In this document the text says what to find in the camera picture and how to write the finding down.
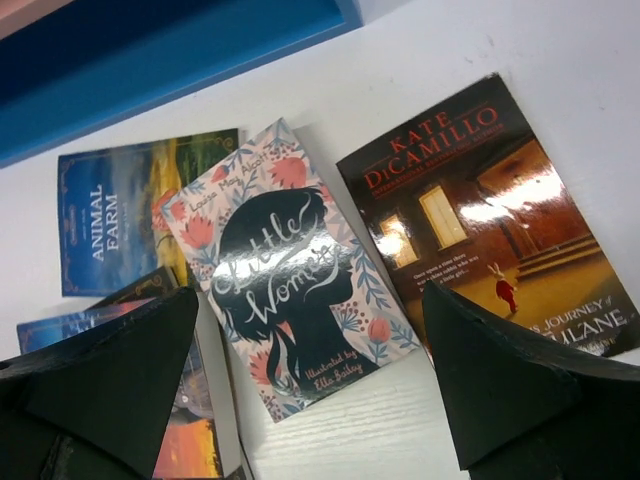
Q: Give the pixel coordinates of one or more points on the blue bookshelf with coloured shelves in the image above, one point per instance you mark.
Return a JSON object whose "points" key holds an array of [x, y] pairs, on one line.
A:
{"points": [[91, 64]]}

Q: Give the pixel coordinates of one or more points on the Kate DiCamillo dark book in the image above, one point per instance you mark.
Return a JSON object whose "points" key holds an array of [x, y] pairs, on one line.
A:
{"points": [[464, 195]]}

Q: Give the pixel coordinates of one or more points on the Jane Eyre blue book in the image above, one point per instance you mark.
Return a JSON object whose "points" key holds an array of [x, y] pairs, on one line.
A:
{"points": [[201, 439]]}

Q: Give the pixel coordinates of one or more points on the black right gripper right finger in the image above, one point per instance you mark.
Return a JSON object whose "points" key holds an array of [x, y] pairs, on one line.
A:
{"points": [[522, 406]]}

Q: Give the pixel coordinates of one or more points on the Little Women book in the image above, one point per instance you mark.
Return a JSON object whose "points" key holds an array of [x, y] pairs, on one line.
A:
{"points": [[298, 297]]}

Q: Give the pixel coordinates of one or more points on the Animal Farm book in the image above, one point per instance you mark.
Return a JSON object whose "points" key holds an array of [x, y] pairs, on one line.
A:
{"points": [[111, 228]]}

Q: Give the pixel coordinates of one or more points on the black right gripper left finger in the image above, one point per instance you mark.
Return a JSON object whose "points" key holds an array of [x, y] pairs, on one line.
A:
{"points": [[96, 405]]}

